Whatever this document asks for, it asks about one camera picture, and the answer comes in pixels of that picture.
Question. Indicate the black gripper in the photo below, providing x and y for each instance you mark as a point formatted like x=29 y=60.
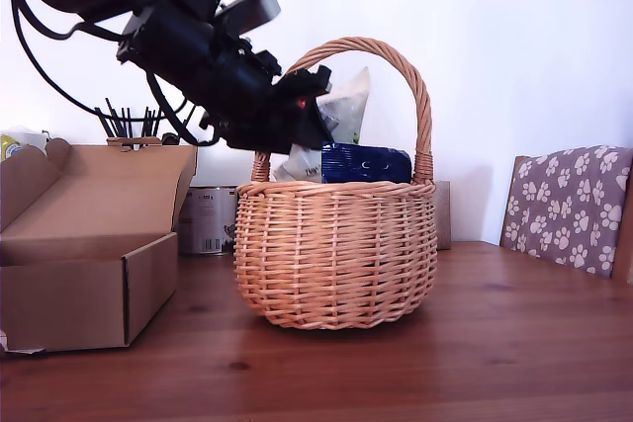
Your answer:
x=207 y=71

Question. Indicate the clear speckled egg bag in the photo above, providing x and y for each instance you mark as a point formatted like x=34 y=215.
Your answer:
x=346 y=106

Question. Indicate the blue Terry's egg bag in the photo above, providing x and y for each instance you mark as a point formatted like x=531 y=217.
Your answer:
x=366 y=165

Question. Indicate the cardboard stick holder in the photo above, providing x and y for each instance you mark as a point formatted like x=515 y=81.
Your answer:
x=133 y=141

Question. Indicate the brown cardboard box with lid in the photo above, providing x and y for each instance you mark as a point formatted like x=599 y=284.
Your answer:
x=74 y=303

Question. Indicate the tin can with paper label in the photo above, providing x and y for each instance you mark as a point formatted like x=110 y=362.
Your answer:
x=210 y=224

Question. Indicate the thin black stick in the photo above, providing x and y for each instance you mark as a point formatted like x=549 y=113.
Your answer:
x=145 y=122
x=106 y=124
x=130 y=122
x=117 y=121

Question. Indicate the yellow-green white package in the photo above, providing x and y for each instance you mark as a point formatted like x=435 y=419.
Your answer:
x=12 y=147

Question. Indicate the paw print chair cover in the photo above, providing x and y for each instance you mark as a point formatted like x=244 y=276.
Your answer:
x=569 y=204

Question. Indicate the white paper scrap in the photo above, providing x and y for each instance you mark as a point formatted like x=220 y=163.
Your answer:
x=25 y=352

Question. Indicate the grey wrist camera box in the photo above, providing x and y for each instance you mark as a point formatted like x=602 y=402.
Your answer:
x=257 y=9

